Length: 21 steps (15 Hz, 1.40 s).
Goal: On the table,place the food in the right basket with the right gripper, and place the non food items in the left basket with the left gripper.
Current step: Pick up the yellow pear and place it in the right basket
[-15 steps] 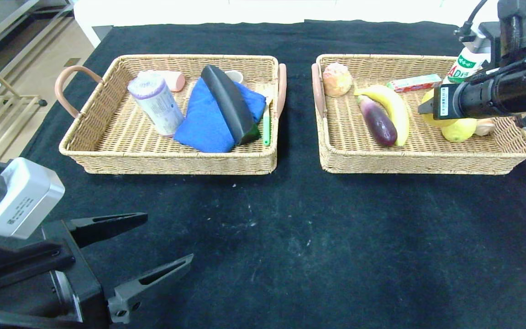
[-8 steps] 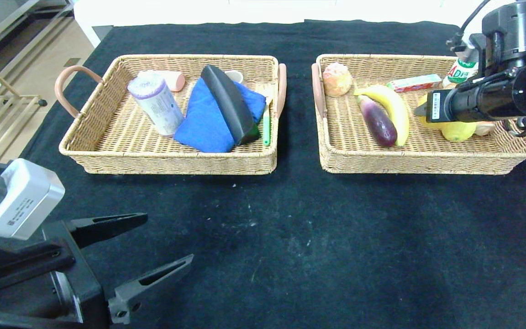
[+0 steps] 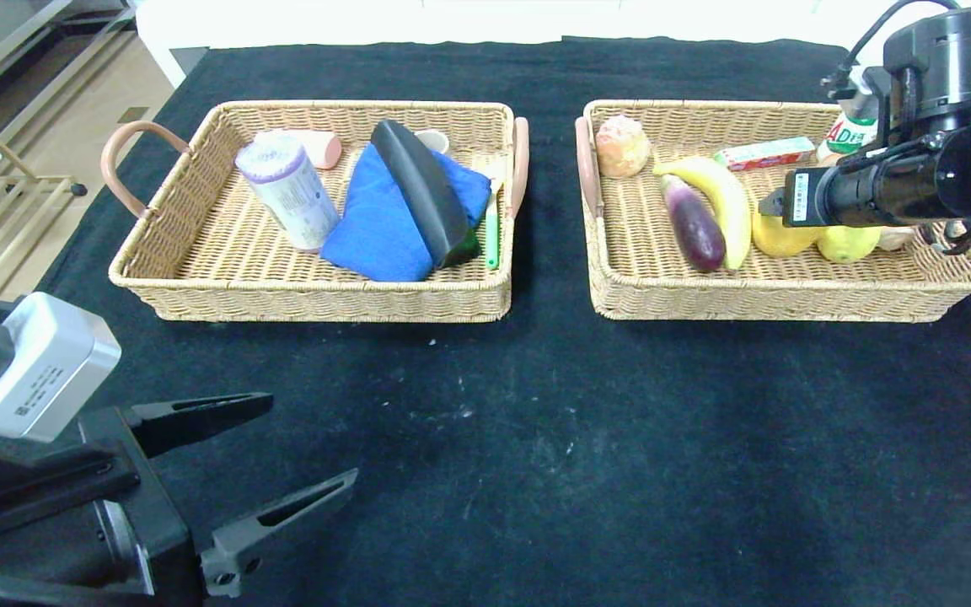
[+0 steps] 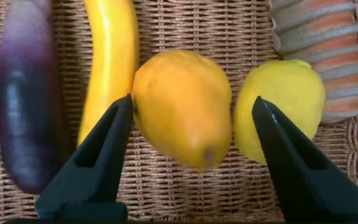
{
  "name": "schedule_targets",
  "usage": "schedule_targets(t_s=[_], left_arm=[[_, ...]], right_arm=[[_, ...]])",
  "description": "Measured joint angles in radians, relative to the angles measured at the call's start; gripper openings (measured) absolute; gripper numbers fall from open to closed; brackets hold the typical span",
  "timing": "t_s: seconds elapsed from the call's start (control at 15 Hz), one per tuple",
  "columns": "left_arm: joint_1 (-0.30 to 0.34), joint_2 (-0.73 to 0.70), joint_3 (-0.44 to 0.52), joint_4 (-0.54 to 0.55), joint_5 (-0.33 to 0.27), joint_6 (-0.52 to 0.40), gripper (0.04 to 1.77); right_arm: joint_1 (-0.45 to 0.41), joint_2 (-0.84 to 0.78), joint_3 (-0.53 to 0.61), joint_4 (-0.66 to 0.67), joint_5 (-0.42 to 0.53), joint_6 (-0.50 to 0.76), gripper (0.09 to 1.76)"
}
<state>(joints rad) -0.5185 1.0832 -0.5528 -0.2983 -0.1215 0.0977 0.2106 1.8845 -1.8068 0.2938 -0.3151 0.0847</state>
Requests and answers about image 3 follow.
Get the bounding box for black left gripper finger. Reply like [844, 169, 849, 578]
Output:
[124, 391, 274, 459]
[198, 468, 359, 599]

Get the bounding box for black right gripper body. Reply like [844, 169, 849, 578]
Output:
[781, 166, 877, 228]

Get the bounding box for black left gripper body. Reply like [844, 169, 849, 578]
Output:
[0, 406, 205, 607]

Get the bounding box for yellow toy pear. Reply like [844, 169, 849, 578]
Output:
[751, 211, 825, 259]

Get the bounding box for yellow toy banana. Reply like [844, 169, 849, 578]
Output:
[652, 157, 754, 271]

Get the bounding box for purple toy eggplant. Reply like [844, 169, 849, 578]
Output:
[660, 175, 727, 273]

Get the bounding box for purple garbage bag roll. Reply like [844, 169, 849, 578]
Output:
[235, 135, 341, 254]

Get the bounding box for blue microfibre cloth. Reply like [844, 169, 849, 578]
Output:
[319, 143, 493, 283]

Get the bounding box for black leather pouch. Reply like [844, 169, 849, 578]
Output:
[370, 119, 482, 269]

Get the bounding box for green and red candy box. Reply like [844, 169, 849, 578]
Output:
[713, 137, 817, 174]

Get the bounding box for yellow toy lemon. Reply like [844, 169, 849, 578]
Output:
[817, 224, 882, 264]

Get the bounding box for white milk drink bottle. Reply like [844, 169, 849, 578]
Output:
[817, 114, 878, 161]

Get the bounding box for pink toy bun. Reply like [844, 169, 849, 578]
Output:
[593, 115, 652, 180]

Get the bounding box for wooden cart with castors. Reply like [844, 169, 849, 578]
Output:
[0, 131, 89, 296]

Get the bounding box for pink plastic bottle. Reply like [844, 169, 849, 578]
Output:
[256, 129, 343, 170]

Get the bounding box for grey shelf unit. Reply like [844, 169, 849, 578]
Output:
[0, 0, 141, 110]

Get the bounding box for wicker basket with pink handles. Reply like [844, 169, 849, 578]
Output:
[101, 100, 530, 324]
[574, 99, 971, 324]

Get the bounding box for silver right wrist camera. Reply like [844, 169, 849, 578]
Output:
[844, 67, 893, 121]

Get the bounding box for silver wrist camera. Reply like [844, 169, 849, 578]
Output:
[0, 291, 122, 444]
[844, 67, 893, 121]

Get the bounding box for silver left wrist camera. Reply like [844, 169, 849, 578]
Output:
[0, 291, 122, 444]

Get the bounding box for black right camera cable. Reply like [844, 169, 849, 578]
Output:
[820, 0, 960, 95]

